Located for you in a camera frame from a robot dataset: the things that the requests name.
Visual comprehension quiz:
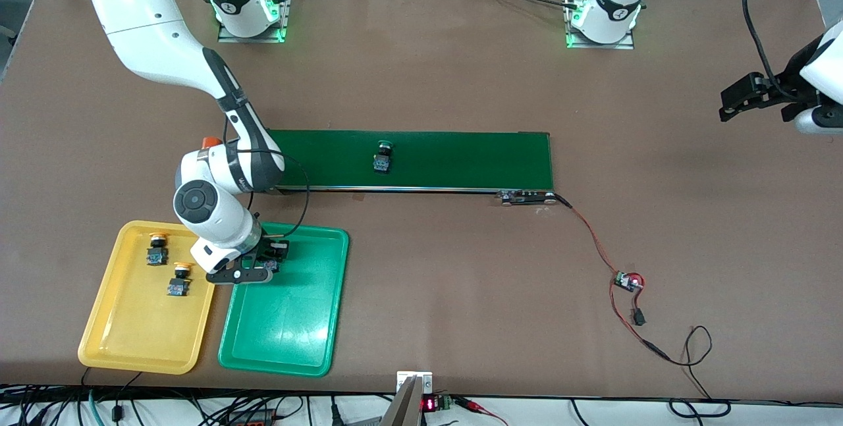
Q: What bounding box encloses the yellow push button switch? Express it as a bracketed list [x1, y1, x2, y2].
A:
[146, 232, 171, 267]
[166, 261, 192, 298]

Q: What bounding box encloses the green plastic tray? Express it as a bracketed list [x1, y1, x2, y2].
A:
[217, 221, 350, 378]

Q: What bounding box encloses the yellow plastic tray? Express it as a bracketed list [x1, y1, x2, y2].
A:
[78, 219, 227, 375]

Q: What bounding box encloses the small green circuit board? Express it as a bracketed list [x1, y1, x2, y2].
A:
[612, 270, 645, 293]

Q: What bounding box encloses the green conveyor belt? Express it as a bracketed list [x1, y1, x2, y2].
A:
[263, 128, 557, 207]

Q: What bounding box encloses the red clip lead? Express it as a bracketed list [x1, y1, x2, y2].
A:
[454, 397, 509, 426]

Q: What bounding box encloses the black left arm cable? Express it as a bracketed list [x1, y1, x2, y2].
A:
[742, 0, 801, 101]

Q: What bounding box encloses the long black right arm cable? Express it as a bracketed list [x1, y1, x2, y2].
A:
[224, 110, 312, 239]

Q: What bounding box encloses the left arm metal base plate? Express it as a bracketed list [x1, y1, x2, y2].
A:
[565, 0, 637, 51]

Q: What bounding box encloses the grey metal mounting bracket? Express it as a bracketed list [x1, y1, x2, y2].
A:
[380, 371, 434, 426]

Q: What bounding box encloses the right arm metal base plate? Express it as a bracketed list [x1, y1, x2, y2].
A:
[216, 0, 295, 44]

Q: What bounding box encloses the teal cable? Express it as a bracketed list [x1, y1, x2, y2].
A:
[87, 388, 107, 426]

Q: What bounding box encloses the thin black cable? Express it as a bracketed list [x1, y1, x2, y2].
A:
[642, 325, 733, 419]

